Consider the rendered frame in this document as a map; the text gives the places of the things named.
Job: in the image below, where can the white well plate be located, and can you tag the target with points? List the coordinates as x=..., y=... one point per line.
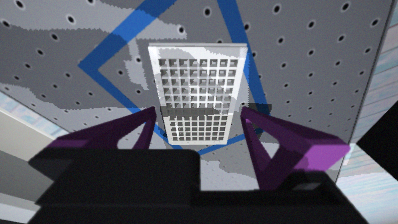
x=197, y=84

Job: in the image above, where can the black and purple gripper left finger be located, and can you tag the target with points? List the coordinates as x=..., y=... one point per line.
x=107, y=135

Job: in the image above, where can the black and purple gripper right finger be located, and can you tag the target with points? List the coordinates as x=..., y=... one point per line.
x=301, y=149

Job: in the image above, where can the blue tape outline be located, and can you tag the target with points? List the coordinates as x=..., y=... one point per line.
x=139, y=19

